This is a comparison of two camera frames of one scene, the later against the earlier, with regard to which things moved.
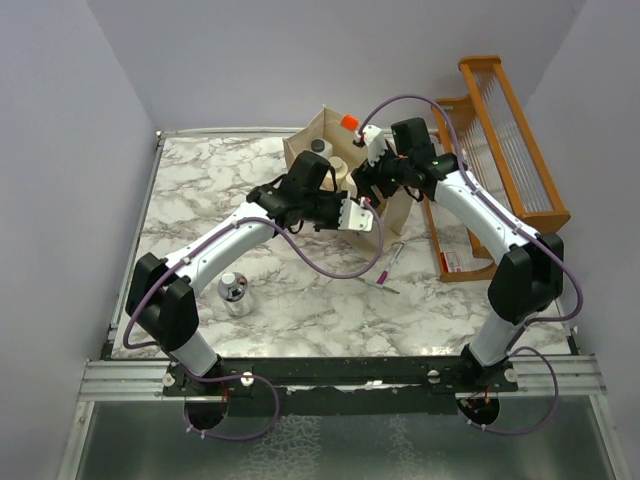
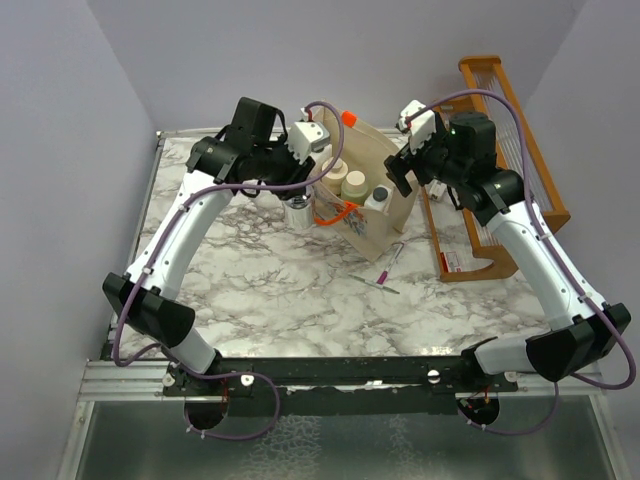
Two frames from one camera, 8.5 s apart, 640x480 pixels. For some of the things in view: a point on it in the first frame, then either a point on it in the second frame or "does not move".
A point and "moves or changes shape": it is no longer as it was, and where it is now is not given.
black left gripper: (337, 198) → (297, 172)
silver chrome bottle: (233, 290) moves or changes shape
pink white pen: (384, 273) does not move
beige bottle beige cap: (339, 170) does not move
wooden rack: (496, 145) does not move
